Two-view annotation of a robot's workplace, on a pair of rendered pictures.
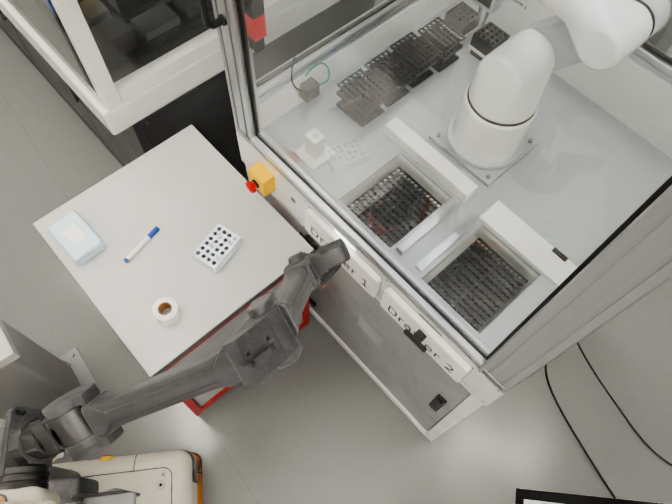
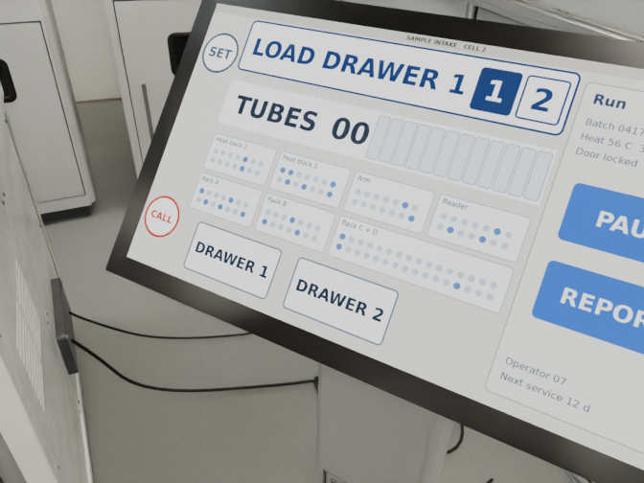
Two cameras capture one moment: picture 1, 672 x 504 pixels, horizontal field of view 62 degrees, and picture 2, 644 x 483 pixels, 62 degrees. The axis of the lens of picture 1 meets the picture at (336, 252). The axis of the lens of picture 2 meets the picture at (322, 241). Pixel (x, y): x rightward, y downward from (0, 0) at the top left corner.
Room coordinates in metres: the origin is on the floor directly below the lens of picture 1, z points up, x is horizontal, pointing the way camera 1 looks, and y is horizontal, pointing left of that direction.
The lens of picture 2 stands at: (-0.24, -0.11, 1.30)
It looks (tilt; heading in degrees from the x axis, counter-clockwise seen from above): 35 degrees down; 291
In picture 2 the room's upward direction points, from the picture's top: 2 degrees clockwise
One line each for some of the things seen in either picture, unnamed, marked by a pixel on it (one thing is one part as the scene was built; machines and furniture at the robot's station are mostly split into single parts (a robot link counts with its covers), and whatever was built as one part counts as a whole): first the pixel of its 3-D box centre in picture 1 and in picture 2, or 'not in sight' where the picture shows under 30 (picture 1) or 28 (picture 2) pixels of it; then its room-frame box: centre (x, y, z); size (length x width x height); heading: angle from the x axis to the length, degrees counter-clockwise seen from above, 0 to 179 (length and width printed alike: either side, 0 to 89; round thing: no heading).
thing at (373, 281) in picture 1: (341, 252); not in sight; (0.68, -0.01, 0.87); 0.29 x 0.02 x 0.11; 47
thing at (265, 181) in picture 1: (261, 179); not in sight; (0.90, 0.24, 0.88); 0.07 x 0.05 x 0.07; 47
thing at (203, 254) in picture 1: (217, 248); not in sight; (0.71, 0.35, 0.78); 0.12 x 0.08 x 0.04; 151
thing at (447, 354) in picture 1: (423, 334); not in sight; (0.47, -0.24, 0.87); 0.29 x 0.02 x 0.11; 47
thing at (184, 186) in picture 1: (196, 285); not in sight; (0.75, 0.49, 0.38); 0.62 x 0.58 x 0.76; 47
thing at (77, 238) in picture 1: (76, 237); not in sight; (0.70, 0.76, 0.78); 0.15 x 0.10 x 0.04; 49
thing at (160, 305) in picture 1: (166, 311); not in sight; (0.50, 0.45, 0.78); 0.07 x 0.07 x 0.04
